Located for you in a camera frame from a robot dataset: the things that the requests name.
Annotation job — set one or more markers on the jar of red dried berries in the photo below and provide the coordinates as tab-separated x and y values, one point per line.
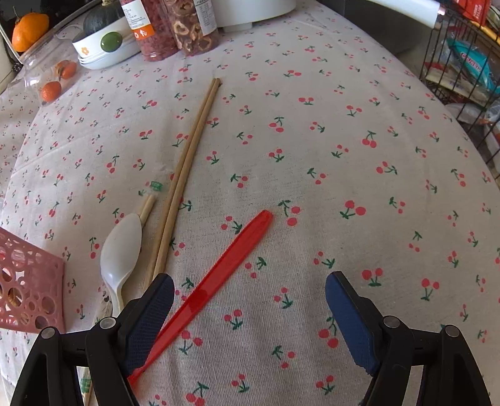
156	35

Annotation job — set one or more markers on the white flower print bowl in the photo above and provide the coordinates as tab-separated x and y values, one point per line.
88	47

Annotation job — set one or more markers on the pink perforated utensil basket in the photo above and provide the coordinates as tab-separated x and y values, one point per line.
35	250

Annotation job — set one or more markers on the white plastic spoon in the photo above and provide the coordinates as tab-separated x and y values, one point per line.
119	253

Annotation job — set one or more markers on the clear glass jar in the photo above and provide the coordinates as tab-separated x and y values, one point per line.
35	62

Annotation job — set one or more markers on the large orange with stem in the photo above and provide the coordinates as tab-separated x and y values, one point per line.
30	33

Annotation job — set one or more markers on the jar of dried fruit rings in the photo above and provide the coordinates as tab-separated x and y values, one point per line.
193	31

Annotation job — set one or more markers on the brown wooden chopstick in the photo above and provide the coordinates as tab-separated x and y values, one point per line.
187	156
193	156

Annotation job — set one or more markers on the red plastic spoon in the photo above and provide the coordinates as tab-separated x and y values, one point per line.
234	250

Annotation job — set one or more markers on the cherry print tablecloth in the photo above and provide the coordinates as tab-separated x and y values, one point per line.
312	175

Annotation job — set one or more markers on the small green fruit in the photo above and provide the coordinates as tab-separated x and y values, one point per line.
110	41

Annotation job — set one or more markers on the red snack packet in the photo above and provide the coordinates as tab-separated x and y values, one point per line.
472	11

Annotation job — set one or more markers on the small tangerine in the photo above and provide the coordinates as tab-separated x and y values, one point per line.
65	70
50	91

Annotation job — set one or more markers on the dark green pumpkin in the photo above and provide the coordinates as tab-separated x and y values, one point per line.
102	17

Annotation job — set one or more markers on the teal snack packet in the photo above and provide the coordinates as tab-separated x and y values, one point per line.
468	62

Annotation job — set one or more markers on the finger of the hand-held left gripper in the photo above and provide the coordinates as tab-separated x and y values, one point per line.
351	326
150	322

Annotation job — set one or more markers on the white electric cooking pot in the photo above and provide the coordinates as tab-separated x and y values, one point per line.
254	11

